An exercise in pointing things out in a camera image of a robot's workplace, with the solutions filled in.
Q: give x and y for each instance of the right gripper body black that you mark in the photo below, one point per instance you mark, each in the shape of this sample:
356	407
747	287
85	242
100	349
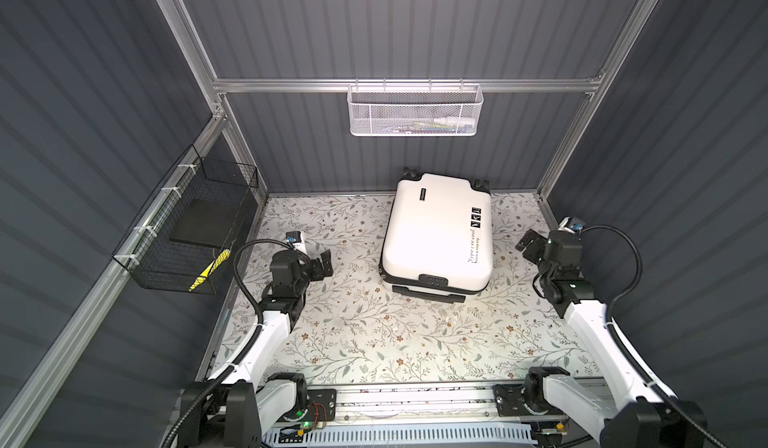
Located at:
535	252

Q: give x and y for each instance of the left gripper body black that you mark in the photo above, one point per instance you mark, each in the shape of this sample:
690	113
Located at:
310	273

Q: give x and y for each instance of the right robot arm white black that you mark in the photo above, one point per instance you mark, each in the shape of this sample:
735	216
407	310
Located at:
643	411

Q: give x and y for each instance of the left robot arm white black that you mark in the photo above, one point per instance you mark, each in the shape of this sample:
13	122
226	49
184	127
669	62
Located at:
251	409

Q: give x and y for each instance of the yellow black striped item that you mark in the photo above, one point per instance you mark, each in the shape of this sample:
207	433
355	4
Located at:
210	269

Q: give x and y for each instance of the floral table mat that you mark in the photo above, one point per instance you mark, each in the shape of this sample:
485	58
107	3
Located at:
355	330

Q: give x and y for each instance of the black pad in basket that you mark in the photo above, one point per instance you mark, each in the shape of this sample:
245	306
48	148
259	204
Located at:
205	223

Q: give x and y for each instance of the white ventilation grille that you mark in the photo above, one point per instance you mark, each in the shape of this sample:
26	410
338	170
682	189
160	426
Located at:
406	435

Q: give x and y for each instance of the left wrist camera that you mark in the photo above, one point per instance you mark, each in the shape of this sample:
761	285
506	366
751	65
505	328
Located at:
296	240

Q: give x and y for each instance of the black wire basket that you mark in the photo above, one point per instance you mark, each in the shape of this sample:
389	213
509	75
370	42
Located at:
153	261

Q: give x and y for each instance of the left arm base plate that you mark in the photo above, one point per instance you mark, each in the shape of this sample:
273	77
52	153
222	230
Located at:
319	405

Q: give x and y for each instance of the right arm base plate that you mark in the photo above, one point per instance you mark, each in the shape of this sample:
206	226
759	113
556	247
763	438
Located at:
518	400

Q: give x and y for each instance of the white wire basket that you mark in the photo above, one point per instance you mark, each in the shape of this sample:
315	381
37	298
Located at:
418	110

